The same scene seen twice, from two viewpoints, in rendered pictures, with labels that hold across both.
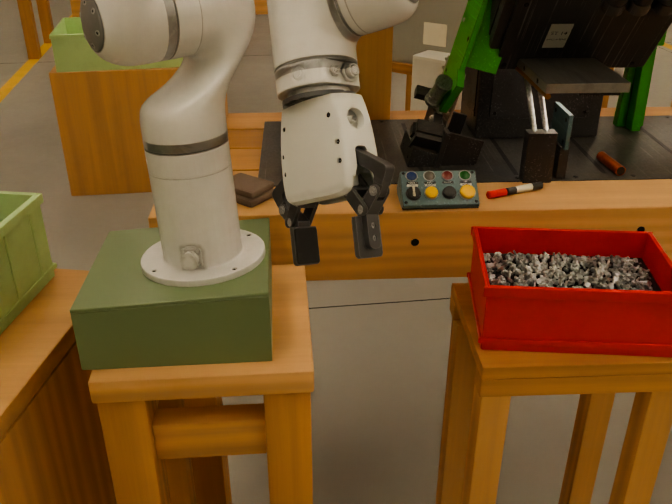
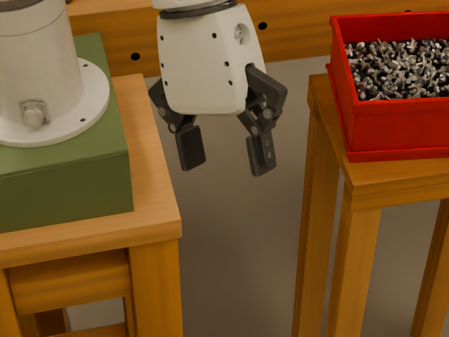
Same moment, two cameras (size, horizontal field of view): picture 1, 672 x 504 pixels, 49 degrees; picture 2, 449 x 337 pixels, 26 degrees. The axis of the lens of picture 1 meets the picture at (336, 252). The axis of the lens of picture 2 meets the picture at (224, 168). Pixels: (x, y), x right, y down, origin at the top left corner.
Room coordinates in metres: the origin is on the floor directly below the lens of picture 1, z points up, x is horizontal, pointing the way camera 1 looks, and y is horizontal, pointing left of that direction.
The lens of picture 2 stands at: (-0.03, 0.10, 1.83)
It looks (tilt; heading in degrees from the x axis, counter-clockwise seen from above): 45 degrees down; 352
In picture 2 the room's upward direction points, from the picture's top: straight up
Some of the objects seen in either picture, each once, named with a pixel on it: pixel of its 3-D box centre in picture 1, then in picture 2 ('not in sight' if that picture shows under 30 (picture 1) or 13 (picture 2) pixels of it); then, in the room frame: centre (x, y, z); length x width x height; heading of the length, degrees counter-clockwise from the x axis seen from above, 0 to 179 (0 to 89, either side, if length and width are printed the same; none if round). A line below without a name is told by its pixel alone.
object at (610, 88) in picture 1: (555, 65); not in sight; (1.54, -0.46, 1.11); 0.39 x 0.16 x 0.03; 3
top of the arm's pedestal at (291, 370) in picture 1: (210, 325); (52, 166); (0.99, 0.20, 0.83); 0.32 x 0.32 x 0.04; 5
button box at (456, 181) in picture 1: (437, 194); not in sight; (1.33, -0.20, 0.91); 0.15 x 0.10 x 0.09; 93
